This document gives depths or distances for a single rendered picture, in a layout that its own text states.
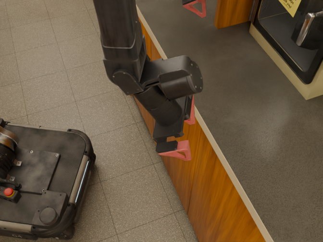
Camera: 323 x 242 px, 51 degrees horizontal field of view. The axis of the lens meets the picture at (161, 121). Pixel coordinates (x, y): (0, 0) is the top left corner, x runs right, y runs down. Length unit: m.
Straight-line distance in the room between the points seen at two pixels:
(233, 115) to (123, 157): 1.11
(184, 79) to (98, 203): 1.34
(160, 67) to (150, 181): 1.32
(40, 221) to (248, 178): 0.98
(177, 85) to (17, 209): 1.22
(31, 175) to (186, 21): 0.99
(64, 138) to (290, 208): 1.24
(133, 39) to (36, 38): 2.27
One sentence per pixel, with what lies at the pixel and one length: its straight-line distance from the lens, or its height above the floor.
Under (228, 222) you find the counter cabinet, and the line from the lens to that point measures 1.13.
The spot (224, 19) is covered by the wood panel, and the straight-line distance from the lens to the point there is 1.19.
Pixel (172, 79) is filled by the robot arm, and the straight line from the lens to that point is 0.58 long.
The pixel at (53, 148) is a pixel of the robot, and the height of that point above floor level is 0.24.
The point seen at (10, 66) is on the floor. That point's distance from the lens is 2.61.
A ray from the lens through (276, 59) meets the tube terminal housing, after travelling 1.10.
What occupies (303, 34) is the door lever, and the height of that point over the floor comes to 1.16.
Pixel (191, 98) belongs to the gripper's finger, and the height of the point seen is 1.12.
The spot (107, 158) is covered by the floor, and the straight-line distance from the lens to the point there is 1.96.
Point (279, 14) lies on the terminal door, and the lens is 1.03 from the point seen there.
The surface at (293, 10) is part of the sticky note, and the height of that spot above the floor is 1.14.
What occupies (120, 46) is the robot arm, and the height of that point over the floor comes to 1.32.
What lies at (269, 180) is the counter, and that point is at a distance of 0.86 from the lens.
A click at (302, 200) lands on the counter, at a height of 0.94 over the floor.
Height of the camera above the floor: 1.67
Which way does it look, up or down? 54 degrees down
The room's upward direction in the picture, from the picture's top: straight up
